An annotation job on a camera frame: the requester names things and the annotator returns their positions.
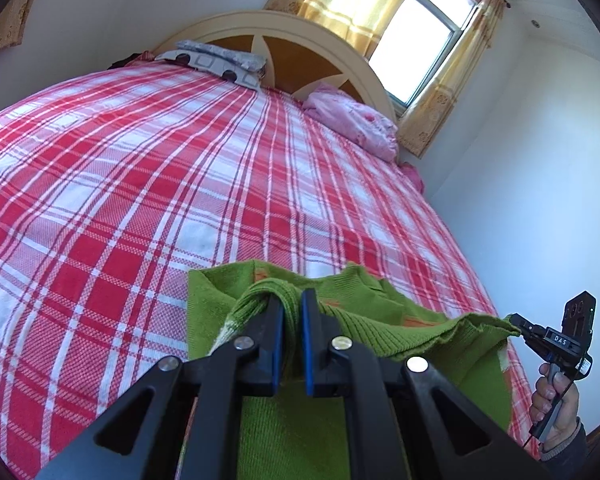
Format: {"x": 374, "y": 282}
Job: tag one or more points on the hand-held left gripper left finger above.
{"x": 278, "y": 342}

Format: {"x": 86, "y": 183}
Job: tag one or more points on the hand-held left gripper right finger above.
{"x": 310, "y": 342}

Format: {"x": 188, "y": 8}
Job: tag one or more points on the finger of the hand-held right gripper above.
{"x": 537, "y": 347}
{"x": 527, "y": 325}

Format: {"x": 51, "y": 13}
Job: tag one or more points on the green orange striped knit sweater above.
{"x": 290, "y": 435}

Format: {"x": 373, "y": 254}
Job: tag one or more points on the person's right forearm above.
{"x": 567, "y": 442}

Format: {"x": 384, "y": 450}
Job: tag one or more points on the person's right hand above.
{"x": 565, "y": 405}

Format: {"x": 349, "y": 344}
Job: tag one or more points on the pink cloth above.
{"x": 414, "y": 176}

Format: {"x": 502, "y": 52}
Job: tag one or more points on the red plaid bed sheet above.
{"x": 130, "y": 185}

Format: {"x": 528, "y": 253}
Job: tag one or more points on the pink pillow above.
{"x": 355, "y": 120}

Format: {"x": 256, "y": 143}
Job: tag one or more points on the cream wooden headboard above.
{"x": 300, "y": 55}

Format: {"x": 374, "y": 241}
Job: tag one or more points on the grey printed pillow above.
{"x": 215, "y": 60}

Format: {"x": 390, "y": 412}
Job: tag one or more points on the window behind headboard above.
{"x": 422, "y": 45}

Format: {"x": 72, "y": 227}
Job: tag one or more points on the dark cloth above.
{"x": 127, "y": 60}

